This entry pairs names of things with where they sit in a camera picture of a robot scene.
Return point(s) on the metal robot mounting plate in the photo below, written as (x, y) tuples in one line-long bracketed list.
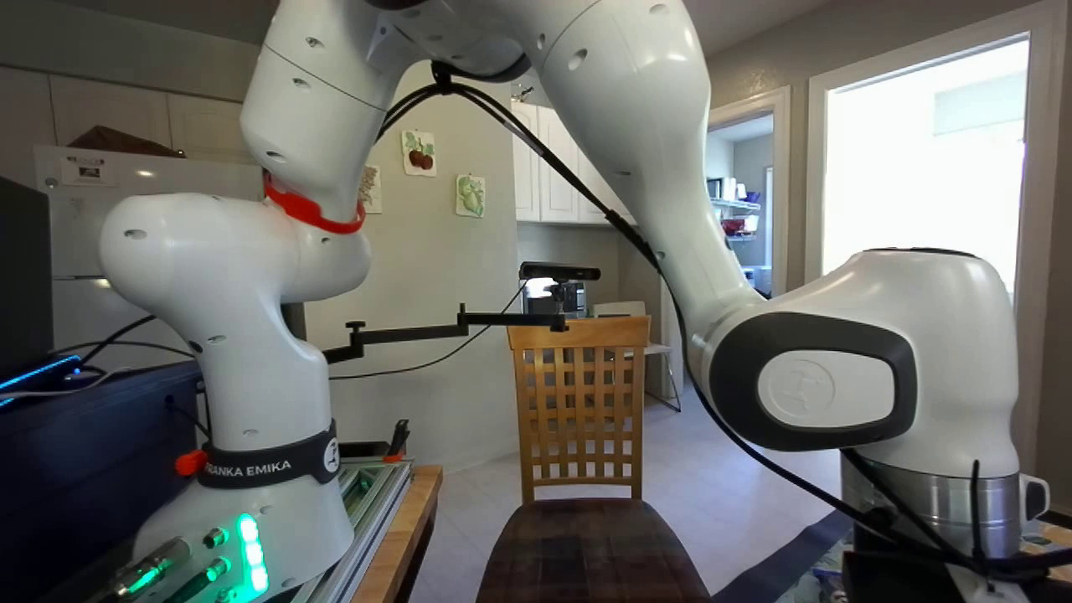
[(370, 504)]

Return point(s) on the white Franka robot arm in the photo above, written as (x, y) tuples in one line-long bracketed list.
[(278, 291)]

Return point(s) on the apple wall picture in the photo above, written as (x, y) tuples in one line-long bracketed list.
[(420, 151)]

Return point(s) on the black monitor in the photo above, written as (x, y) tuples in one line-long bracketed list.
[(21, 278)]

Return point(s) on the dark blue storage box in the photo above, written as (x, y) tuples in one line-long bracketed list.
[(77, 470)]

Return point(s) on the brown box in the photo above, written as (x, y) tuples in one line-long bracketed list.
[(120, 142)]

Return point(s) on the green wall picture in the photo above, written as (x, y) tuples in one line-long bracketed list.
[(471, 195)]

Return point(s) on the black orange bar clamp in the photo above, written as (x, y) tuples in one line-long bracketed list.
[(190, 463), (395, 436)]

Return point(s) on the wooden lattice back chair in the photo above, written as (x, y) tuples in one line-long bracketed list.
[(516, 425)]

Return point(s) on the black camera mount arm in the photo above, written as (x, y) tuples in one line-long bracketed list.
[(414, 332)]

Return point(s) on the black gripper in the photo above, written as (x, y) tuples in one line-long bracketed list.
[(891, 578)]

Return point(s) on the black stereo camera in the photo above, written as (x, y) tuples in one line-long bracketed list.
[(558, 273)]

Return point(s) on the lemon print tablecloth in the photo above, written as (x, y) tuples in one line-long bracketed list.
[(1049, 542)]

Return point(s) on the white wall cabinet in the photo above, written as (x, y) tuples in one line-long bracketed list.
[(548, 170)]

